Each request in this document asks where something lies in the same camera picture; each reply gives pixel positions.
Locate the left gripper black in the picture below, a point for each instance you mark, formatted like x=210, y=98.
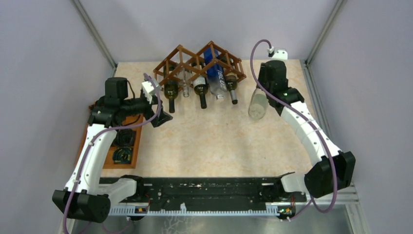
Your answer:
x=155, y=101

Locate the blue square glass bottle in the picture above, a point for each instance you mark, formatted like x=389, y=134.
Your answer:
x=215, y=75

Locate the brown label wine bottle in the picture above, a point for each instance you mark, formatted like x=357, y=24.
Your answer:
x=231, y=84

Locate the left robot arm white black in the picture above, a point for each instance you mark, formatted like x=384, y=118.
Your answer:
x=82, y=197

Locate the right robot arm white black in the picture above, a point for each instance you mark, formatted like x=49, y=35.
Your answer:
x=332, y=169

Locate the dark green wine bottle left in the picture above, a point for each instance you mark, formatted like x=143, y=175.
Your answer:
x=171, y=93

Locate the small clear glass bottle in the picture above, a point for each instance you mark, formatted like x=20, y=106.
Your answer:
x=185, y=78

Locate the white label wine bottle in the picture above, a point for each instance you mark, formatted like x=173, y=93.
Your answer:
x=201, y=88

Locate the brown wooden wine rack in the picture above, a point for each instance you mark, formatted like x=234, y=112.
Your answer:
x=197, y=63

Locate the orange wooden tray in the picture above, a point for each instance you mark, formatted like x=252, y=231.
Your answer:
x=111, y=138

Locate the black patterned coaster in tray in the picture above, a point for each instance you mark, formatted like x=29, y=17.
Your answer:
x=122, y=155

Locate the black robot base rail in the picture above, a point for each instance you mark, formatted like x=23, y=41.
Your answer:
x=211, y=194

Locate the white toothed cable strip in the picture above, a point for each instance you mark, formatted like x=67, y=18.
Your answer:
x=132, y=210

